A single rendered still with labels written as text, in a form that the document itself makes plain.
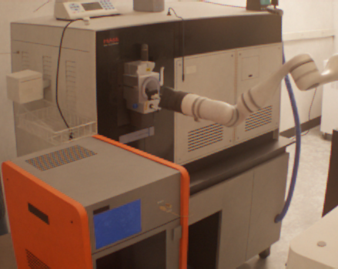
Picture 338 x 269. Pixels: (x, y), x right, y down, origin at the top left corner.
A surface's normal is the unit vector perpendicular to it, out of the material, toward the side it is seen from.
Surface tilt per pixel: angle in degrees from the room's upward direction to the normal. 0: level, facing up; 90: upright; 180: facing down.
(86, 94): 90
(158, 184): 90
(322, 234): 0
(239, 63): 90
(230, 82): 90
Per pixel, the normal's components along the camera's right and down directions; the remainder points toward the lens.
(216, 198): 0.69, 0.24
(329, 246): 0.00, -0.95
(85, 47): -0.73, 0.23
